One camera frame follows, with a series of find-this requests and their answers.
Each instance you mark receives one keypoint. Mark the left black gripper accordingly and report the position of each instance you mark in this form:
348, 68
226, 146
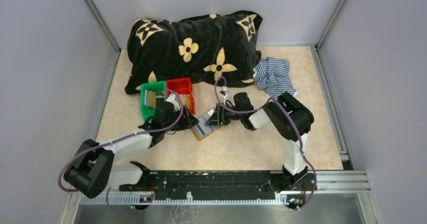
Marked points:
188, 122

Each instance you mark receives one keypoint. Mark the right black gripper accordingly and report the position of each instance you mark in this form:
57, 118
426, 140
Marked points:
218, 117

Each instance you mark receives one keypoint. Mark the green plastic bin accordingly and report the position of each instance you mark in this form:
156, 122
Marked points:
145, 89

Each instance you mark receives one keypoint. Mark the red plastic bin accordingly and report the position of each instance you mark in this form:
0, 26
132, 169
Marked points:
182, 86

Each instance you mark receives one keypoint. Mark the yellow leather card holder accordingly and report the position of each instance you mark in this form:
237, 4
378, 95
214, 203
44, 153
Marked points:
201, 130

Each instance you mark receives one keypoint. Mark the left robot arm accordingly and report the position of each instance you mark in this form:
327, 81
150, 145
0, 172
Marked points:
93, 169

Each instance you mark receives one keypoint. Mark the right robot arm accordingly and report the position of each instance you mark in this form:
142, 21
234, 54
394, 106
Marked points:
289, 116

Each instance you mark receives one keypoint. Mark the cards in green bin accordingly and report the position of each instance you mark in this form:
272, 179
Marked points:
152, 99

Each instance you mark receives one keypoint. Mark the cards in red bin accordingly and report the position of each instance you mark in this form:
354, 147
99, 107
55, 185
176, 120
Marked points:
187, 100

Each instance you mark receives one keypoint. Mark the blue striped cloth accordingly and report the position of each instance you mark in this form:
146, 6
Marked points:
272, 75

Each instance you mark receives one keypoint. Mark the black floral blanket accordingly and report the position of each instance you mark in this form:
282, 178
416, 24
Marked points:
202, 48

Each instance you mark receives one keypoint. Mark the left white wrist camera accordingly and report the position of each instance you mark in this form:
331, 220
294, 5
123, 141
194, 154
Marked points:
175, 100

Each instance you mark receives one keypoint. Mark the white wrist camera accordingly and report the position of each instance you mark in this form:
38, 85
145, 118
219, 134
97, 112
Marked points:
175, 100
225, 96

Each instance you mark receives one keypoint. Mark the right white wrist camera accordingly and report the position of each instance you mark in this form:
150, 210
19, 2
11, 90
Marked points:
225, 96

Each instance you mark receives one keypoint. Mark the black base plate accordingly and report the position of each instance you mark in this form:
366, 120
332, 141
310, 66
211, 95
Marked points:
211, 185

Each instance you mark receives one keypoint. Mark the aluminium front rail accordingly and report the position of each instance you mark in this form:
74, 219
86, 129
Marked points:
326, 182

